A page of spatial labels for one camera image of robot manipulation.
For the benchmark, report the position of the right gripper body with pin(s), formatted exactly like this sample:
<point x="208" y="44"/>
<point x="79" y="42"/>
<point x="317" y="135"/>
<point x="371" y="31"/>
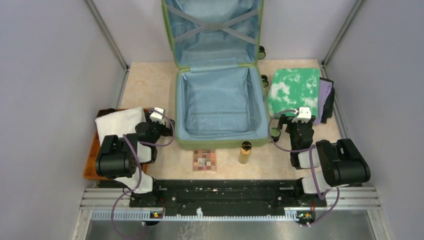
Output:
<point x="292" y="127"/>

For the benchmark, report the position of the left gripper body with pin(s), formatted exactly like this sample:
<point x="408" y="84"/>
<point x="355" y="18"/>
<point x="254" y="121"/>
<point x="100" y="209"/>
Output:
<point x="158" y="129"/>

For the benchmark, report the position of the green white tie-dye garment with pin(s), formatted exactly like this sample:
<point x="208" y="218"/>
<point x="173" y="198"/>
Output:
<point x="292" y="88"/>

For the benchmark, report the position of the purple t-shirt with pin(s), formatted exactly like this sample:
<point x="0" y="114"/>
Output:
<point x="325" y="87"/>

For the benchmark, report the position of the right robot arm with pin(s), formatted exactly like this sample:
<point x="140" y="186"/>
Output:
<point x="332" y="164"/>

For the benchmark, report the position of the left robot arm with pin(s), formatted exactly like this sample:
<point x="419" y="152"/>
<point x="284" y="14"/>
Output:
<point x="121" y="159"/>

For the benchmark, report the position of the white fluffy towel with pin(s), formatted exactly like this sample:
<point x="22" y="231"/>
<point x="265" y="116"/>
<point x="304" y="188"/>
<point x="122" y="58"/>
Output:
<point x="119" y="123"/>

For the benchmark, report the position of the black folded garment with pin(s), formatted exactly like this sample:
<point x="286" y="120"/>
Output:
<point x="329" y="106"/>

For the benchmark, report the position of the gold cap bottle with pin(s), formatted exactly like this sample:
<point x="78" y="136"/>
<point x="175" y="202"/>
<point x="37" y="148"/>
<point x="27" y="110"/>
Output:
<point x="244" y="153"/>

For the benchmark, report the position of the eyeshadow palette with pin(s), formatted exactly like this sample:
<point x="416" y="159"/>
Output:
<point x="204" y="160"/>

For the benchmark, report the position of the orange wooden tray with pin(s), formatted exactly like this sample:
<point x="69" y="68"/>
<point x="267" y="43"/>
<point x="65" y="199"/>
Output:
<point x="89" y="172"/>

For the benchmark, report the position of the green suitcase blue lining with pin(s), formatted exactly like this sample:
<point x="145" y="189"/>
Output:
<point x="220" y="99"/>

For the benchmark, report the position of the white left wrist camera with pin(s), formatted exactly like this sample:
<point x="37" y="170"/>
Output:
<point x="157" y="115"/>

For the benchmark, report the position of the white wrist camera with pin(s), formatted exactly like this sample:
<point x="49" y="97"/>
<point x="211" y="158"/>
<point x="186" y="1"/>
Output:
<point x="302" y="114"/>
<point x="157" y="115"/>

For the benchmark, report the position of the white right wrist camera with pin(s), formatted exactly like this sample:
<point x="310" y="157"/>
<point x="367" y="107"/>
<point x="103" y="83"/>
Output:
<point x="302" y="114"/>

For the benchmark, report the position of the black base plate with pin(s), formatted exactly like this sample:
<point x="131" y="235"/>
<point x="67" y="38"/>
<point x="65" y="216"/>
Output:
<point x="227" y="198"/>

